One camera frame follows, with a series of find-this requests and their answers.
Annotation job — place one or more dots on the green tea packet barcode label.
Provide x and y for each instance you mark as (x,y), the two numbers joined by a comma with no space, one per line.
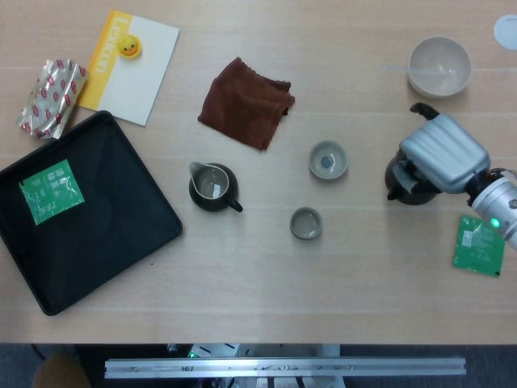
(476,250)

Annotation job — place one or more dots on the dark straight-sided teacup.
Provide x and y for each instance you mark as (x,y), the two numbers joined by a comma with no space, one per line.
(305,224)

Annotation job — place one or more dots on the shallow grey tea bowl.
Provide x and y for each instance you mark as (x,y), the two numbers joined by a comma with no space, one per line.
(319,169)

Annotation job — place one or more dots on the yellow duck toy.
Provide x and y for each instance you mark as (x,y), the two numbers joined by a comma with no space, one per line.
(129,46)

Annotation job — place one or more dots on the black cast iron teapot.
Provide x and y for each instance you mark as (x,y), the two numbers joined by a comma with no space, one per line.
(412,198)

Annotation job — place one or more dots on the aluminium profile rail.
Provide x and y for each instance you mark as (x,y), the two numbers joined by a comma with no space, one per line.
(282,368)

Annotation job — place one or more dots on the black ceramic pouring pitcher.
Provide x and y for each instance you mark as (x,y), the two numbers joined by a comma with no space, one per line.
(210,206)

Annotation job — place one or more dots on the green tea packet white characters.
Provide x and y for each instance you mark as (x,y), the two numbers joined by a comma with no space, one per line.
(52,192)

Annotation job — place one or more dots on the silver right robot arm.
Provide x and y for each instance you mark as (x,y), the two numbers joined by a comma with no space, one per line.
(497,198)

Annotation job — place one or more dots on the black rectangular tray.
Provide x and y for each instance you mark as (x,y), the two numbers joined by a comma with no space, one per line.
(101,242)

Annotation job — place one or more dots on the white round lid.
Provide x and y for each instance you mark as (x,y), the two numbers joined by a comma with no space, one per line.
(507,32)

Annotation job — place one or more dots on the yellow and white booklet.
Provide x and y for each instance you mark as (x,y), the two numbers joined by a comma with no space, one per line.
(133,89)

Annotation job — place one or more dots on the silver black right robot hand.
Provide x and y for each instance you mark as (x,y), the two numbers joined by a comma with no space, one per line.
(448,153)

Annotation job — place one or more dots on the silver red snack packet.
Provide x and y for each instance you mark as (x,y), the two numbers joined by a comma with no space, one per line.
(50,101)

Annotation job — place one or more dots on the white ceramic bowl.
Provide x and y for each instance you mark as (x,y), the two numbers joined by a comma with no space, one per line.
(440,89)

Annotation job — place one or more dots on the brown folded cloth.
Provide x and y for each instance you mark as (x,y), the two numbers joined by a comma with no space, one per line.
(242,105)

